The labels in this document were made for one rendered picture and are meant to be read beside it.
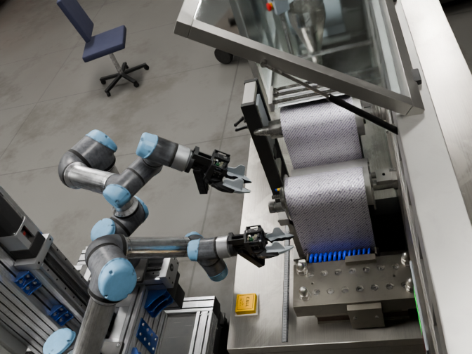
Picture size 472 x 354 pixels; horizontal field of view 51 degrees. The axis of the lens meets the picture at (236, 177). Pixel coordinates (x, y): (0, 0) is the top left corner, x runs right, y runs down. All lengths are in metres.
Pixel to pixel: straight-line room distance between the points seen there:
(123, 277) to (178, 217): 2.04
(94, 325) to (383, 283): 0.90
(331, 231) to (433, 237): 0.74
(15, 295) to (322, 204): 1.15
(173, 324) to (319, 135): 1.50
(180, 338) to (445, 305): 2.01
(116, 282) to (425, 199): 0.94
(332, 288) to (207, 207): 2.02
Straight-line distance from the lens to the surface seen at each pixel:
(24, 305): 2.03
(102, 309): 1.62
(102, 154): 1.87
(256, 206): 2.08
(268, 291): 1.81
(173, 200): 3.69
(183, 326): 2.72
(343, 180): 1.50
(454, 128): 1.42
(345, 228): 1.59
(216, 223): 3.37
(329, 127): 1.61
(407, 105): 1.11
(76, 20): 5.22
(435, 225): 0.91
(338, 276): 1.63
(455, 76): 1.61
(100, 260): 1.57
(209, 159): 1.45
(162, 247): 1.76
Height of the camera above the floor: 2.36
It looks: 41 degrees down
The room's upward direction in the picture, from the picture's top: 23 degrees counter-clockwise
